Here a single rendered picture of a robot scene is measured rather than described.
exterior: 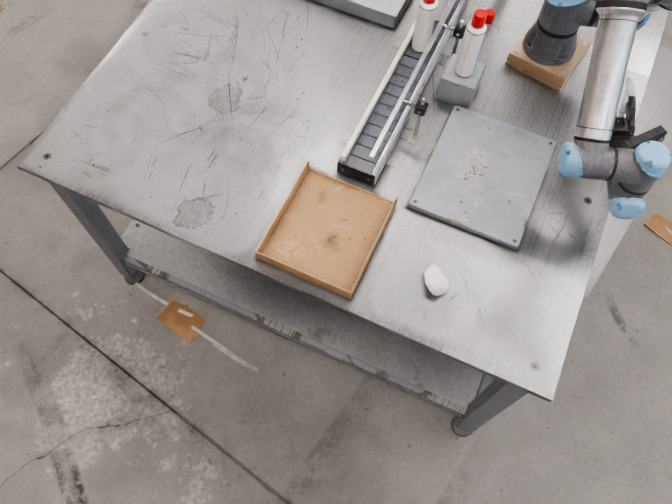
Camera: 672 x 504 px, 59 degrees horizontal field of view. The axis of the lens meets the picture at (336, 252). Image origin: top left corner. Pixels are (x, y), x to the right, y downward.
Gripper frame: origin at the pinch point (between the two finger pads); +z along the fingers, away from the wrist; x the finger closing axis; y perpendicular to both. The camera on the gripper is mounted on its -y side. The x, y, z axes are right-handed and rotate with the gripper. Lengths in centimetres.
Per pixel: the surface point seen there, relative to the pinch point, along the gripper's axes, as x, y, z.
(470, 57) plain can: -7.2, 39.2, 7.0
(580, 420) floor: 104, -9, -58
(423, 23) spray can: -9, 52, 18
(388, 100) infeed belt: 2, 61, 0
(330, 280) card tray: 7, 71, -54
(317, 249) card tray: 7, 75, -46
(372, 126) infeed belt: 2, 64, -9
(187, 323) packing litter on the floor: 81, 138, -41
